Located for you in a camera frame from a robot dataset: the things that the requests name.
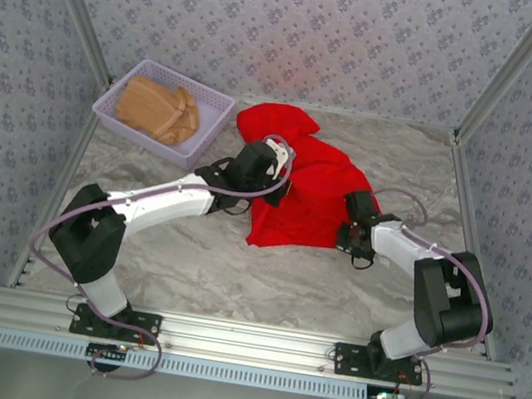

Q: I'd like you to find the red t-shirt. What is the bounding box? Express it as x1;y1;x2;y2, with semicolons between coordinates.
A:
216;96;397;267

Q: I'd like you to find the lavender plastic basket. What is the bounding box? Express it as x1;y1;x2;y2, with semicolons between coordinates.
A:
84;51;241;178

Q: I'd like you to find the folded tan garment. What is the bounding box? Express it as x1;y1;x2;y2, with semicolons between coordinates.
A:
111;73;208;151

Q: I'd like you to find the aluminium table side rail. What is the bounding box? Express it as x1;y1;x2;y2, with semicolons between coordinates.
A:
3;66;114;300
419;132;529;361

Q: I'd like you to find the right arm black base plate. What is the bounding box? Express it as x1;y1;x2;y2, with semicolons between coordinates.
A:
330;340;428;389

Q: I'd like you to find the aluminium mounting rail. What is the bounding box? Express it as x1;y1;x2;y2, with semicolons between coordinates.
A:
0;283;522;399

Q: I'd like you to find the long purple right arm cable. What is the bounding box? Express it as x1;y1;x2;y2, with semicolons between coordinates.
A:
346;183;510;370

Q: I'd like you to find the long purple arm cable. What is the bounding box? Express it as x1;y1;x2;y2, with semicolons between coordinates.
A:
346;183;510;370
23;98;301;321

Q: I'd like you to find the short purple base cable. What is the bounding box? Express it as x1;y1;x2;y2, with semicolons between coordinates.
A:
85;318;168;387
371;351;437;399

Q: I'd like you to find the blue-grey slotted cable duct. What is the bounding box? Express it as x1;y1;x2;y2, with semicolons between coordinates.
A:
0;327;382;399

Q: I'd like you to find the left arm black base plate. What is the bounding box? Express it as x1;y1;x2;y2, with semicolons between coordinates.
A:
68;300;164;348

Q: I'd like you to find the aluminium frame post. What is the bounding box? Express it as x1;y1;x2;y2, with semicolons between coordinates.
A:
450;0;532;160
9;0;129;93

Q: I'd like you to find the long purple left arm cable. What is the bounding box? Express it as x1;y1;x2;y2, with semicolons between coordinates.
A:
23;98;301;321

